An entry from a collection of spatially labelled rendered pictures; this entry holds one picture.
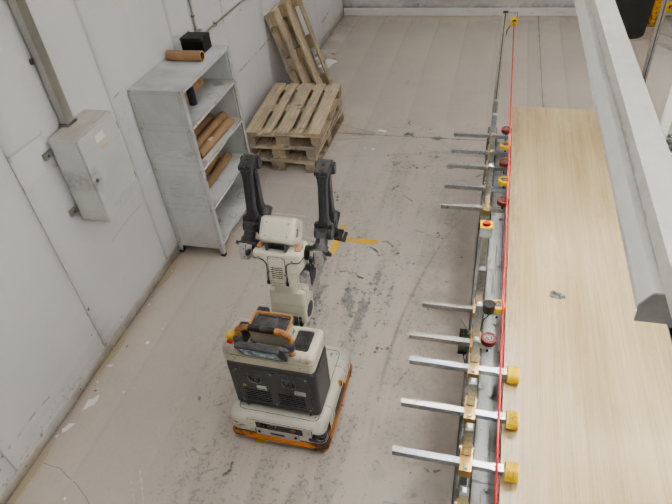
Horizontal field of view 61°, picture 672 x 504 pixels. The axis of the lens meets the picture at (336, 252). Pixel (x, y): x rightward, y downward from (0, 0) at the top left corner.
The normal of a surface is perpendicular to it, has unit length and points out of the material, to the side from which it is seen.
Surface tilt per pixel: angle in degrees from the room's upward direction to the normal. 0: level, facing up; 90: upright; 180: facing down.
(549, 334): 0
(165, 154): 90
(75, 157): 90
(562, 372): 0
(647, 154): 0
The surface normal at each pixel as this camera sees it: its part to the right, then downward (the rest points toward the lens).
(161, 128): -0.24, 0.64
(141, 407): -0.07, -0.76
